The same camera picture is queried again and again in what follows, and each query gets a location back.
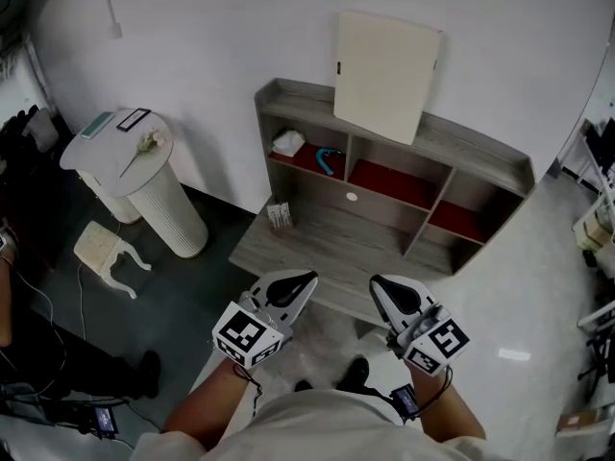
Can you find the person's left forearm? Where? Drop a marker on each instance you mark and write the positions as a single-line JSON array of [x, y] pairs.
[[211, 401]]

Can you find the grey wooden shelf unit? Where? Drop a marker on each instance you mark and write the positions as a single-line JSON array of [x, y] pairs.
[[365, 238]]

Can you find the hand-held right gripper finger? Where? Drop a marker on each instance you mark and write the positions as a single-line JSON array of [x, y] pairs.
[[382, 303], [424, 296]]

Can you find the white metal rack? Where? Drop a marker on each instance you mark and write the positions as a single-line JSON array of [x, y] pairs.
[[588, 156]]

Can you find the flat cardboard box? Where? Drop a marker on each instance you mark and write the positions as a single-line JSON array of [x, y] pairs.
[[578, 422]]

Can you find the person's right forearm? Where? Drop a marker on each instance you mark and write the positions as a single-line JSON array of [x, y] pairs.
[[449, 411]]

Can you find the black box with screen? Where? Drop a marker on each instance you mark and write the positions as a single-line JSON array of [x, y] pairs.
[[105, 421]]

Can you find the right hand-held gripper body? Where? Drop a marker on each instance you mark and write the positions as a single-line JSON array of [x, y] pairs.
[[435, 346]]

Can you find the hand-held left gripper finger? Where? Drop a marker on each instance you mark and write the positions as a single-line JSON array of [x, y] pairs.
[[302, 305], [259, 287]]

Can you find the white round pedestal table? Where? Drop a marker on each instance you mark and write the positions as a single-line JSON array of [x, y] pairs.
[[163, 209]]

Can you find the black wrist device with screen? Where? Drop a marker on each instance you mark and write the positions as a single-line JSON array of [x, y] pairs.
[[404, 401]]

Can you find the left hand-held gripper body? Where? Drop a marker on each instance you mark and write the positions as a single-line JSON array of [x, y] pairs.
[[247, 335]]

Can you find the grey bag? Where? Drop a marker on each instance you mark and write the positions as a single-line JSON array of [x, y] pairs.
[[42, 130]]

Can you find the teal flat book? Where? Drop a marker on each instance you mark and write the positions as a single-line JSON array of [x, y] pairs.
[[98, 125]]

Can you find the pale artificial flower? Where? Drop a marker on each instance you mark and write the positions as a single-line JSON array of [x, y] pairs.
[[146, 144]]

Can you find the black office chair base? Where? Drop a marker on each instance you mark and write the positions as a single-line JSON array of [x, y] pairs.
[[600, 358]]

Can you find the white crumpled tissue pack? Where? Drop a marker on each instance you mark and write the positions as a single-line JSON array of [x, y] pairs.
[[288, 142]]

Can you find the teal curved tool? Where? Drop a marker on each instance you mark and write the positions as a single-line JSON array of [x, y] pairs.
[[327, 160]]

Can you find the red shelf liner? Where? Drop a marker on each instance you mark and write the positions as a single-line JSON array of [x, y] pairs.
[[310, 161], [456, 221], [391, 185]]

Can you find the person's black shoe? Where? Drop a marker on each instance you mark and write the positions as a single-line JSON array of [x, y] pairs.
[[150, 372], [354, 373], [302, 385]]

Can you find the person's beige shirt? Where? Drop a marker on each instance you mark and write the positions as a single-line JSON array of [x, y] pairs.
[[336, 430]]

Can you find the brown cardboard box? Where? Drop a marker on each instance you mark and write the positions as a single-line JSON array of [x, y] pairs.
[[597, 233]]

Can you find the white small stool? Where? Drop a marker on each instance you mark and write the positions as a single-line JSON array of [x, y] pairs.
[[98, 248]]

